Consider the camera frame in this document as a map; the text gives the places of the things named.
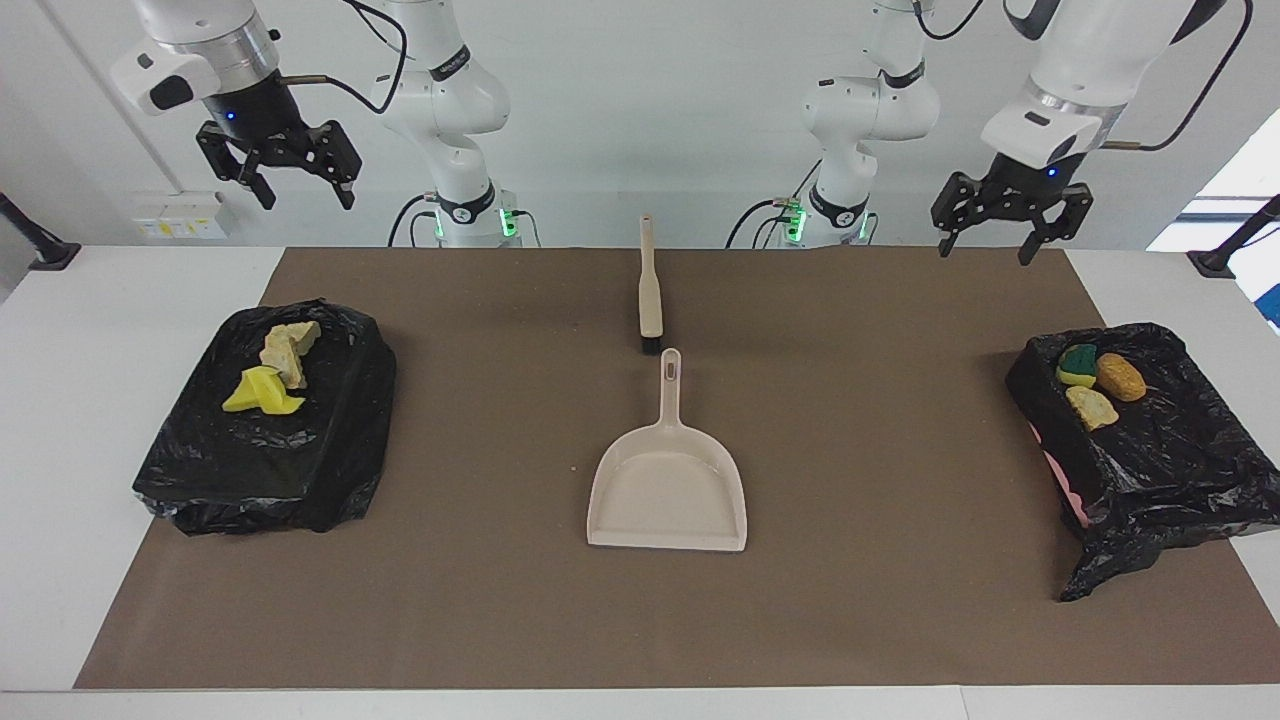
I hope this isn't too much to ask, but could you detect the brown table mat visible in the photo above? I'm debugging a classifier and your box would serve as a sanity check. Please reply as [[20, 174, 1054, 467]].
[[75, 247, 1280, 689]]

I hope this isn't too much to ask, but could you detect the yellow sponge wedge green base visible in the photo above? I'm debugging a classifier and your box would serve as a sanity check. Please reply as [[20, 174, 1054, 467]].
[[1056, 343, 1101, 388]]

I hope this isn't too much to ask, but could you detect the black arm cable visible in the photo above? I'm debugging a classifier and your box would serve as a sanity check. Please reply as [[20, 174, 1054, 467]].
[[280, 0, 409, 113], [1100, 0, 1256, 153]]

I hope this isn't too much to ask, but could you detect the black plastic trash bag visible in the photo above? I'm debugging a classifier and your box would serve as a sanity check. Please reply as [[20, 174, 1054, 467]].
[[1005, 321, 1280, 604], [132, 298, 398, 536]]

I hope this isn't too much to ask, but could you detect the black base cable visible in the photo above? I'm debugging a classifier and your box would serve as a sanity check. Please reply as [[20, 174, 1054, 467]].
[[725, 195, 801, 248], [388, 195, 441, 248]]

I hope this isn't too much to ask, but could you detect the yellow sponge piece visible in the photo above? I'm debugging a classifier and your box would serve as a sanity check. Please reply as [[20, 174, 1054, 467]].
[[221, 365, 286, 414]]

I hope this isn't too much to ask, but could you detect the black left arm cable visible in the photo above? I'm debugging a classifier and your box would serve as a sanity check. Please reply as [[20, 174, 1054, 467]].
[[1100, 0, 1256, 153]]

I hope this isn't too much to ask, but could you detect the beige plastic dustpan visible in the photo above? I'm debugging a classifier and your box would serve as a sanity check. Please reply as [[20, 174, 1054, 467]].
[[586, 348, 749, 553]]

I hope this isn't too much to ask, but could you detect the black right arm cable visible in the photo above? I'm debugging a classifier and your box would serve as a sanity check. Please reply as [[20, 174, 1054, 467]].
[[280, 0, 409, 113]]

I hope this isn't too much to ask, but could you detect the white wall socket box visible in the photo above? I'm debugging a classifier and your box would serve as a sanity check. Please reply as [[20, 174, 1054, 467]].
[[132, 192, 236, 241]]

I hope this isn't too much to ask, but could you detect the pink plastic bin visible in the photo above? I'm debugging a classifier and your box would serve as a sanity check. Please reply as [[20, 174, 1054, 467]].
[[1028, 420, 1091, 526]]

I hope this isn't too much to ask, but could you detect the beige hand brush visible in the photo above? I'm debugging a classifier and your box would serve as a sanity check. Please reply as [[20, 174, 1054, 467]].
[[638, 215, 665, 356]]

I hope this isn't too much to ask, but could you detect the bright glass window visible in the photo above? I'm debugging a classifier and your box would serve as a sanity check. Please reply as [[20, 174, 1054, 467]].
[[1147, 108, 1280, 253]]

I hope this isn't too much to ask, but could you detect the brown bread roll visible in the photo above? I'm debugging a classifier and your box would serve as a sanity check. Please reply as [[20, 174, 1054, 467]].
[[1095, 352, 1148, 403]]

